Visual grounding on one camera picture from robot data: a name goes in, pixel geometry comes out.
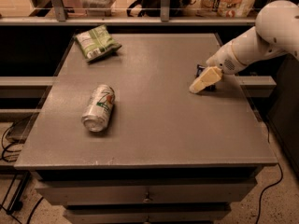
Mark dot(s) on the grey drawer cabinet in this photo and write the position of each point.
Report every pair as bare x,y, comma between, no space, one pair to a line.
192,154

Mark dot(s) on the grey metal railing shelf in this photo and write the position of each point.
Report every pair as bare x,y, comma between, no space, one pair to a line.
71,13

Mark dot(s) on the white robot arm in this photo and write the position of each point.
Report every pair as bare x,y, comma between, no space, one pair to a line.
275,33

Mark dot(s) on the silver green soda can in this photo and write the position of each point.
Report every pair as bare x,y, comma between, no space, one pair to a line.
98,110

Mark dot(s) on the green jalapeno chip bag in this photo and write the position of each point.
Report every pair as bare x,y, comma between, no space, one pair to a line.
97,43

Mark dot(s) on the blue rxbar blueberry wrapper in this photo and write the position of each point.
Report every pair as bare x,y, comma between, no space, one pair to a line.
205,77

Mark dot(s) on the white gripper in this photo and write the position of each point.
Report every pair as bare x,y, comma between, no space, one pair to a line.
223,61

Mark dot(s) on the colourful printed snack bag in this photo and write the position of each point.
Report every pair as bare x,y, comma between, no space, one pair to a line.
225,8

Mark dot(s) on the clear plastic container stack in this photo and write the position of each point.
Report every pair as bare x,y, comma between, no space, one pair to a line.
98,7

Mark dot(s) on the round metal drawer knob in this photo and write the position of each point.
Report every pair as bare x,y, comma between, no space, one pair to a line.
147,200

